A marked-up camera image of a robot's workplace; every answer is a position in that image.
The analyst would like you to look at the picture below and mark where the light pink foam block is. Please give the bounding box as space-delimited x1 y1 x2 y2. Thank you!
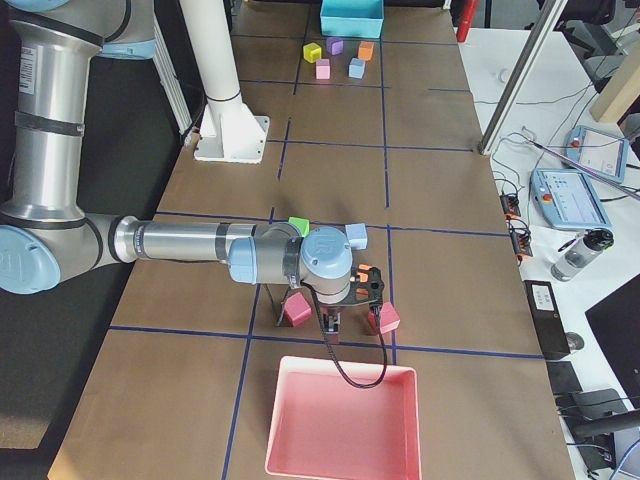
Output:
315 58 331 80

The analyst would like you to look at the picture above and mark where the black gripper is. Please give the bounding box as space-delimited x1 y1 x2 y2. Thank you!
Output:
320 303 342 345

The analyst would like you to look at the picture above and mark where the blue teach pendant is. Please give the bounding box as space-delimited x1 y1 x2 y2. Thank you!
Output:
566 125 630 184
530 168 612 231

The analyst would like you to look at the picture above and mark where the green foam block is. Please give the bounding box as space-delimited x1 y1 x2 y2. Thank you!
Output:
288 216 310 237

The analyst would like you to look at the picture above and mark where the orange foam block far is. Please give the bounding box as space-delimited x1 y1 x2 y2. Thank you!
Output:
358 41 375 62

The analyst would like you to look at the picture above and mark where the purple foam block far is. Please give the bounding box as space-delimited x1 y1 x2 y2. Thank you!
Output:
326 36 344 56

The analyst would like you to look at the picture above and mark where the yellow foam block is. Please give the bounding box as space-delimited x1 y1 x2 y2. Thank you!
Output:
302 42 322 64

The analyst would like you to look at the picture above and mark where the red fire extinguisher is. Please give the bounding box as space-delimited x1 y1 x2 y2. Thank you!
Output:
456 0 479 43

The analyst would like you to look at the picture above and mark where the clear water bottle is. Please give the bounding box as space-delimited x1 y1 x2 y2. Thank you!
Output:
550 228 614 282

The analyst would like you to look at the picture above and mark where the black monitor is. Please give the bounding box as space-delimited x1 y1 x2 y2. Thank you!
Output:
586 282 639 407

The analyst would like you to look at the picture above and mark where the pink plastic tray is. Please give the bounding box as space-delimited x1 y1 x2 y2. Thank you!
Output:
265 356 422 479

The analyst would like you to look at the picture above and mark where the aluminium frame post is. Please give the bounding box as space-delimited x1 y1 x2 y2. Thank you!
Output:
478 0 568 155

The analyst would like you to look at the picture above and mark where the black power box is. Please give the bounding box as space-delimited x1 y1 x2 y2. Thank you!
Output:
523 280 570 360

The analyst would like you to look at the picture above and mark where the white pillar with base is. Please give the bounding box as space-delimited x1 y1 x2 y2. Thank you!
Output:
180 0 270 164

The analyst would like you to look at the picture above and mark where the blue teach pendant far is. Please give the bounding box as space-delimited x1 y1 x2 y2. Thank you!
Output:
566 125 630 184

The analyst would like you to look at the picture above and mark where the blue teach pendant near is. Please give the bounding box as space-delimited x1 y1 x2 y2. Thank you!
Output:
530 168 612 231

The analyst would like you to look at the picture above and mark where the dark pink foam block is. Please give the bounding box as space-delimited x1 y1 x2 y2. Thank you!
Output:
283 292 312 327
368 301 400 334

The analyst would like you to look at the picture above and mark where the blue plastic bin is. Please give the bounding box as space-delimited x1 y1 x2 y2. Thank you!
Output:
320 0 384 39

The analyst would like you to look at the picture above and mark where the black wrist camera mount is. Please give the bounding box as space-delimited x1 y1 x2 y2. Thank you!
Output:
343 266 385 307

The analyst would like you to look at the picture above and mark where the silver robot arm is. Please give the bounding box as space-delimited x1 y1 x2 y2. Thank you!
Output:
1 1 356 330

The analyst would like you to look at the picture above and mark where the light blue foam block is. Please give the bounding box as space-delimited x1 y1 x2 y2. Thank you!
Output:
348 57 367 80
345 223 368 250

